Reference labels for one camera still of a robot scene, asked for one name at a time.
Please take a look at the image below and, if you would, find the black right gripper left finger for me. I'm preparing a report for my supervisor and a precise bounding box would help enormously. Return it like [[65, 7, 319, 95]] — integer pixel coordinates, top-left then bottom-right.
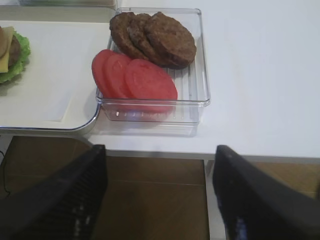
[[0, 145, 108, 240]]

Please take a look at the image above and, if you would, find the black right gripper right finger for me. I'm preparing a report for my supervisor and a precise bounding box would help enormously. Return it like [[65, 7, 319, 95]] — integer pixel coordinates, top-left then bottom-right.
[[212, 145, 320, 240]]

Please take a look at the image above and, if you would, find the sesame top bun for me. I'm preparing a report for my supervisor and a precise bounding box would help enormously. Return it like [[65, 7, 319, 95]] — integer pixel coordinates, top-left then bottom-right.
[[0, 27, 9, 58]]

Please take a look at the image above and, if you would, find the green lettuce leaf on burger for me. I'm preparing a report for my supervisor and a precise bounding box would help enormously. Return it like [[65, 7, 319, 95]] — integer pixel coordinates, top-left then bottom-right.
[[0, 30, 31, 84]]

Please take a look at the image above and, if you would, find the white metal tray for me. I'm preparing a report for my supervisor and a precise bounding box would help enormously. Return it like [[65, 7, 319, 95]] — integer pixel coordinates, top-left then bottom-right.
[[0, 5, 114, 135]]

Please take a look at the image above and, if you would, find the white parchment paper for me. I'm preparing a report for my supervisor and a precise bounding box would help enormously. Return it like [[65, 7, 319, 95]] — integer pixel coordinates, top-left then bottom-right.
[[0, 20, 110, 129]]

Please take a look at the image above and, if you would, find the red tomato slice middle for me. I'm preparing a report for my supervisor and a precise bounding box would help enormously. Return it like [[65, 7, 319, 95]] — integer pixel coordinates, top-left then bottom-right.
[[103, 54, 131, 99]]

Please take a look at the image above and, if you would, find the red tomato slice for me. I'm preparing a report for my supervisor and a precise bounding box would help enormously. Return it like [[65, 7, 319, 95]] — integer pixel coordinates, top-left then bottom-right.
[[124, 59, 178, 113], [103, 54, 131, 99], [91, 49, 116, 98]]

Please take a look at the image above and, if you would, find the red tomato slice right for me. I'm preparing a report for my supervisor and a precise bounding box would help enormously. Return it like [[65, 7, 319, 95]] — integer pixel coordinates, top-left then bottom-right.
[[124, 59, 178, 113]]

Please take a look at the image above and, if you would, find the red tomato slice left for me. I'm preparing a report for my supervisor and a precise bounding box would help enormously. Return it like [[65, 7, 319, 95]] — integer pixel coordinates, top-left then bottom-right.
[[91, 49, 116, 98]]

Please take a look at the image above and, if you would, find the clear patty and tomato container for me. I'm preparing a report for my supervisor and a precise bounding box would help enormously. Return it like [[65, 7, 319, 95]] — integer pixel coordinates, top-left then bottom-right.
[[96, 7, 211, 124]]

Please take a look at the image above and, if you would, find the brown patty on burger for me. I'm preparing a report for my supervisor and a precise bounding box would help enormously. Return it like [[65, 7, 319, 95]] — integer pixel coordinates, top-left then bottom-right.
[[8, 35, 21, 68]]

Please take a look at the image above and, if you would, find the brown patty right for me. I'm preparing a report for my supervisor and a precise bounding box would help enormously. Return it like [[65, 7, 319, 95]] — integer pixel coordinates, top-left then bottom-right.
[[144, 12, 197, 69]]

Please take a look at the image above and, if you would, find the brown patty left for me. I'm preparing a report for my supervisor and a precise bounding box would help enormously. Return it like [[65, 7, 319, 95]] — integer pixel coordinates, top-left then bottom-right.
[[109, 12, 148, 60]]

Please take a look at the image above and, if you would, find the brown patty middle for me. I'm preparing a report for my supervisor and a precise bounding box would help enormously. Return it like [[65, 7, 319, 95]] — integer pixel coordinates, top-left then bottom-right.
[[127, 13, 169, 67]]

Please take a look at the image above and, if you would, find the black cable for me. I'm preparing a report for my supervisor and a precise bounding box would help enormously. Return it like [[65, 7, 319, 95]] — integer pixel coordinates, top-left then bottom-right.
[[0, 151, 10, 195]]

